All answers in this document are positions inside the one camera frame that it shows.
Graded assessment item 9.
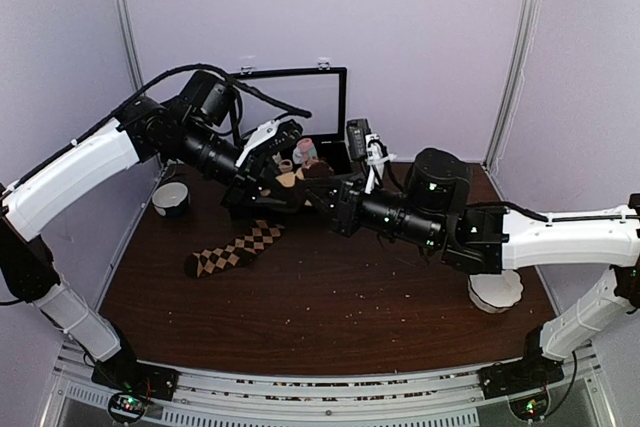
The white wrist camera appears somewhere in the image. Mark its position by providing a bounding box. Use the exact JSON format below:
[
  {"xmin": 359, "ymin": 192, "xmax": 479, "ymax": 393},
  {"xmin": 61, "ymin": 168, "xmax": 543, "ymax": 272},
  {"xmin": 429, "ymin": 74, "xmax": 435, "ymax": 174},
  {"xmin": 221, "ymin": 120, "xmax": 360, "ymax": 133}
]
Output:
[
  {"xmin": 346, "ymin": 118, "xmax": 403, "ymax": 194},
  {"xmin": 235, "ymin": 120, "xmax": 280, "ymax": 168}
]

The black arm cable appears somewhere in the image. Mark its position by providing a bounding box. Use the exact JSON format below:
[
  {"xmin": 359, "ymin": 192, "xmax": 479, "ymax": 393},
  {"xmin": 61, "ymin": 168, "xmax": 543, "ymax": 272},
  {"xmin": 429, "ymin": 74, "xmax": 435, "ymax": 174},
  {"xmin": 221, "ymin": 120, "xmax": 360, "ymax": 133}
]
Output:
[{"xmin": 119, "ymin": 62, "xmax": 314, "ymax": 121}]

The aluminium right corner post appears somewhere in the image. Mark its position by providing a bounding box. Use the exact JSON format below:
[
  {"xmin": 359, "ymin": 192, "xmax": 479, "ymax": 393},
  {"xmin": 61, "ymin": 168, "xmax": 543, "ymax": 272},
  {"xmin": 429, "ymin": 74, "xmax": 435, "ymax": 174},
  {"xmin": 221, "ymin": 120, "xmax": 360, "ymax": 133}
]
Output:
[{"xmin": 484, "ymin": 0, "xmax": 539, "ymax": 172}]

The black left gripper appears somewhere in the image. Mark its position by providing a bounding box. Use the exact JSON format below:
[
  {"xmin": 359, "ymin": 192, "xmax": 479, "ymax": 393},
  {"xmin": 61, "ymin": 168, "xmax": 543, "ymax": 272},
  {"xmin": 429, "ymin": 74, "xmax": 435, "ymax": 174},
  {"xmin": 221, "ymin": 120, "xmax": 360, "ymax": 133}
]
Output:
[{"xmin": 175, "ymin": 119, "xmax": 299, "ymax": 209}]

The black box with glass lid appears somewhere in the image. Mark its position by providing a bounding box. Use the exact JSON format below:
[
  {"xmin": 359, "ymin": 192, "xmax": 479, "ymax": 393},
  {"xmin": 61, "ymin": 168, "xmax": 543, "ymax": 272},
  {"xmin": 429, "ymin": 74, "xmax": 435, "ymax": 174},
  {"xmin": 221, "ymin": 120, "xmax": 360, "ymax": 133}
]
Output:
[{"xmin": 231, "ymin": 67, "xmax": 352, "ymax": 174}]

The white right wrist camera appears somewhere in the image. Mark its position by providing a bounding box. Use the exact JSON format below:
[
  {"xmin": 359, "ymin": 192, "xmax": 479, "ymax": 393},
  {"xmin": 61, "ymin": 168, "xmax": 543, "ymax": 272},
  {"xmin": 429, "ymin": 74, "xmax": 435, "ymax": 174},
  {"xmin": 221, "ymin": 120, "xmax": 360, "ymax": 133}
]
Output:
[{"xmin": 346, "ymin": 118, "xmax": 403, "ymax": 194}]

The white bowl left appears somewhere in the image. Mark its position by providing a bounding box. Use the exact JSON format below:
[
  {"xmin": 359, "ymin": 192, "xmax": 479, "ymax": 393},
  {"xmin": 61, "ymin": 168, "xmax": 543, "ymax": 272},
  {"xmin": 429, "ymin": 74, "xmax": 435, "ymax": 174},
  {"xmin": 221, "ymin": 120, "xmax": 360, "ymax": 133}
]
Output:
[{"xmin": 151, "ymin": 182, "xmax": 190, "ymax": 219}]

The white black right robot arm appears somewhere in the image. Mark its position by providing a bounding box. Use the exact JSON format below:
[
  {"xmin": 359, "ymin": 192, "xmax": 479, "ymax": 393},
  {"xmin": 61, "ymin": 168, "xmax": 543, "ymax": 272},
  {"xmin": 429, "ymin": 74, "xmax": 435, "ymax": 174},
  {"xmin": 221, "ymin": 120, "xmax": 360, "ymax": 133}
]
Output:
[{"xmin": 303, "ymin": 148, "xmax": 639, "ymax": 398}]

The aluminium corner post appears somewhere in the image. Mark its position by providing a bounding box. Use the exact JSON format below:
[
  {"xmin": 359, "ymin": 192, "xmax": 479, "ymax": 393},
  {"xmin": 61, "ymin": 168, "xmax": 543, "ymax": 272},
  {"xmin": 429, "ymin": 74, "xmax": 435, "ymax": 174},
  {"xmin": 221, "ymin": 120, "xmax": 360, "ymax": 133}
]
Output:
[
  {"xmin": 114, "ymin": 0, "xmax": 144, "ymax": 91},
  {"xmin": 484, "ymin": 0, "xmax": 539, "ymax": 172}
]

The aluminium front rail frame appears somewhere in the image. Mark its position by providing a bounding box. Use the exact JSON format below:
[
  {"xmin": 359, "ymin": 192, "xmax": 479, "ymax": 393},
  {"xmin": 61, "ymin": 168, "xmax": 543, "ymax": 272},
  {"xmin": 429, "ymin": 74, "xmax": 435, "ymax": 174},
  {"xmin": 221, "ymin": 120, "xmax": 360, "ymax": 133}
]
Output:
[{"xmin": 39, "ymin": 339, "xmax": 619, "ymax": 427}]

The white scalloped bowl right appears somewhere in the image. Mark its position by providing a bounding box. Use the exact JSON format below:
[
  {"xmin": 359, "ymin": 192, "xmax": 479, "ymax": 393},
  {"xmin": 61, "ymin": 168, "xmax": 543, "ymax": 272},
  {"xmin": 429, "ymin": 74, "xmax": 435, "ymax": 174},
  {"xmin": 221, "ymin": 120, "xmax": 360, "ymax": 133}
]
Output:
[{"xmin": 467, "ymin": 270, "xmax": 524, "ymax": 314}]

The cream rolled sock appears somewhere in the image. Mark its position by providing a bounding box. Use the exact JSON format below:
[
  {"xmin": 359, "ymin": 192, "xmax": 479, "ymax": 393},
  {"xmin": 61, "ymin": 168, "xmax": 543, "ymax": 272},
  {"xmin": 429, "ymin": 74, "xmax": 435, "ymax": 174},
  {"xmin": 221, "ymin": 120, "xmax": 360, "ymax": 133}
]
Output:
[{"xmin": 278, "ymin": 159, "xmax": 294, "ymax": 174}]

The brown tan argyle sock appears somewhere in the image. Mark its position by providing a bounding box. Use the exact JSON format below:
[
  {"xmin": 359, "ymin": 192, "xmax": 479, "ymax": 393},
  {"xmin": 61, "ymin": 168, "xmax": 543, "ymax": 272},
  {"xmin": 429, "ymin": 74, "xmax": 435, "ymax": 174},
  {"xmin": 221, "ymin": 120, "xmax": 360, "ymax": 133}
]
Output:
[
  {"xmin": 276, "ymin": 160, "xmax": 335, "ymax": 208},
  {"xmin": 183, "ymin": 219, "xmax": 285, "ymax": 279}
]

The pink teal white rolled sock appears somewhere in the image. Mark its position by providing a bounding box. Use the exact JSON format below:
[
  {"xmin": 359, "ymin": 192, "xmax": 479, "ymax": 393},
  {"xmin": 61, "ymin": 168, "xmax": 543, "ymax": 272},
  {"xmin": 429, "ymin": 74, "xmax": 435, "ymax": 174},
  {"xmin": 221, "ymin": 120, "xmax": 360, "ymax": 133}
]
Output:
[{"xmin": 292, "ymin": 138, "xmax": 318, "ymax": 165}]

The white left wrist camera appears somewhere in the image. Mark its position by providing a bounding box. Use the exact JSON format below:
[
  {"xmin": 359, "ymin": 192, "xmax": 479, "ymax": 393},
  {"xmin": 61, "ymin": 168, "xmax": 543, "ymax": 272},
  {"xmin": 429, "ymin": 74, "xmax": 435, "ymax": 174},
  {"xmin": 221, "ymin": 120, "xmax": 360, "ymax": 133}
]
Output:
[{"xmin": 235, "ymin": 120, "xmax": 280, "ymax": 168}]

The aluminium left corner post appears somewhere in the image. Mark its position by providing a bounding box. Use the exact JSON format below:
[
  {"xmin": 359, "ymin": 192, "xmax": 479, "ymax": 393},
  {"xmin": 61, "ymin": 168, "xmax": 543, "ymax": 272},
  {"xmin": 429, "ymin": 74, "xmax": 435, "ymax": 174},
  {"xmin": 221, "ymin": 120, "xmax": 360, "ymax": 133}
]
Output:
[{"xmin": 114, "ymin": 0, "xmax": 144, "ymax": 91}]

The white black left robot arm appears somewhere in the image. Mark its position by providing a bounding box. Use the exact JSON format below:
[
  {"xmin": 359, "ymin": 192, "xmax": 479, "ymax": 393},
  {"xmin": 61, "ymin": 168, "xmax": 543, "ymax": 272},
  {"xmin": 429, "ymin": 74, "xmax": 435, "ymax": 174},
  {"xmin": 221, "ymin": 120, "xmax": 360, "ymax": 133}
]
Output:
[{"xmin": 1, "ymin": 63, "xmax": 312, "ymax": 392}]

